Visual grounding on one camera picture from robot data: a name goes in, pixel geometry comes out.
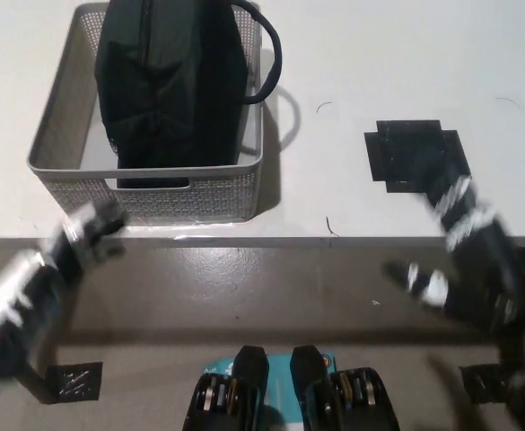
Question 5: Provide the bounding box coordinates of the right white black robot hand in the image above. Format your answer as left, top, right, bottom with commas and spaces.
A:
381, 150, 525, 334

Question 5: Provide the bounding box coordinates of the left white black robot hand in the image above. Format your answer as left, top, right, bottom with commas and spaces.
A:
0, 199, 128, 383

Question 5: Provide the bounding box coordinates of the dark green lunch bag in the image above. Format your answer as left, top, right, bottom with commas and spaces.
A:
94, 0, 285, 190

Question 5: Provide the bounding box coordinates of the black floor tape patch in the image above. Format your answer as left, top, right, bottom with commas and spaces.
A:
459, 364, 514, 405
46, 361, 104, 403

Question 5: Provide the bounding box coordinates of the black metal table leg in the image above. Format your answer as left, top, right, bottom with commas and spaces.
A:
17, 349, 57, 401

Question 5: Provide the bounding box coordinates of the grey perforated plastic basket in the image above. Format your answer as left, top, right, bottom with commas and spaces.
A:
26, 2, 266, 222

